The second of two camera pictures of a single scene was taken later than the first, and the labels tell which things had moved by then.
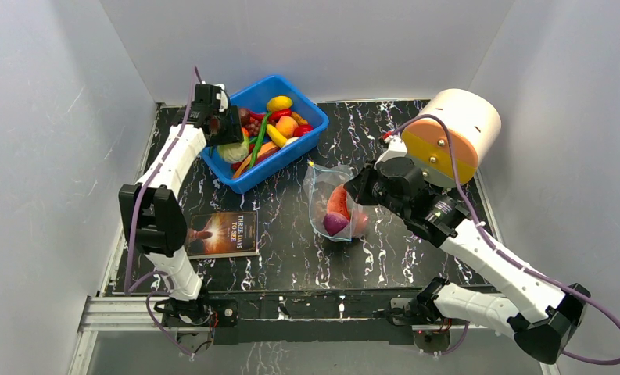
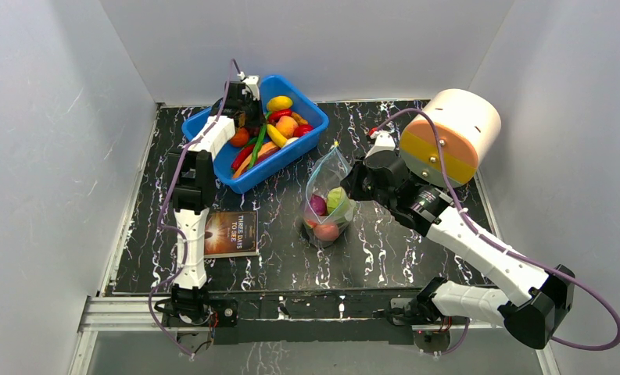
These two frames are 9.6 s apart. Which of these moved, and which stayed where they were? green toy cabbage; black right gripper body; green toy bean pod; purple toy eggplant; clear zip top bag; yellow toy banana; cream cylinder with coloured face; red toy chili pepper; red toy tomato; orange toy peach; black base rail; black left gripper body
Moved: purple toy eggplant; clear zip top bag; black left gripper body; green toy cabbage
Stayed: black right gripper body; orange toy peach; green toy bean pod; yellow toy banana; red toy tomato; cream cylinder with coloured face; black base rail; red toy chili pepper
